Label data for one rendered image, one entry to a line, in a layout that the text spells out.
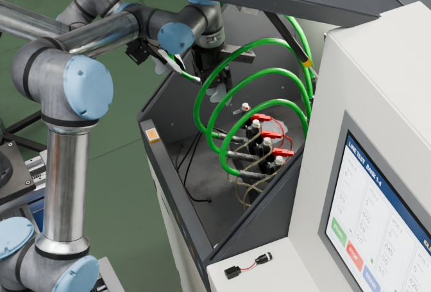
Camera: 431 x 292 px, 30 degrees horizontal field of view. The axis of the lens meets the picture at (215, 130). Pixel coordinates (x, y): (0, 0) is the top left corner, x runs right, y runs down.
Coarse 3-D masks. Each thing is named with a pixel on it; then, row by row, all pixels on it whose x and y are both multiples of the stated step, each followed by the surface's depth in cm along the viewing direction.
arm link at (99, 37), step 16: (112, 16) 188; (128, 16) 190; (144, 16) 192; (80, 32) 178; (96, 32) 180; (112, 32) 184; (128, 32) 188; (144, 32) 193; (32, 48) 162; (64, 48) 172; (80, 48) 175; (96, 48) 180; (112, 48) 186; (16, 64) 161; (16, 80) 161
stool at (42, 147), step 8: (0, 32) 355; (40, 112) 406; (0, 120) 387; (24, 120) 401; (32, 120) 402; (0, 128) 389; (8, 128) 396; (16, 128) 397; (0, 136) 392; (8, 136) 392; (16, 136) 391; (0, 144) 388; (24, 144) 387; (32, 144) 386; (40, 144) 386
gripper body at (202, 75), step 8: (224, 40) 203; (192, 48) 203; (200, 48) 202; (216, 48) 201; (192, 56) 206; (200, 56) 205; (208, 56) 204; (216, 56) 204; (192, 64) 210; (200, 64) 206; (208, 64) 205; (216, 64) 206; (200, 72) 204; (208, 72) 204; (224, 72) 206; (200, 80) 208; (216, 80) 207; (208, 88) 207
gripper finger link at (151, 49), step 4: (148, 44) 215; (148, 48) 216; (152, 48) 215; (156, 48) 217; (152, 52) 215; (156, 52) 216; (156, 56) 216; (160, 56) 216; (160, 60) 217; (164, 60) 216; (164, 64) 217
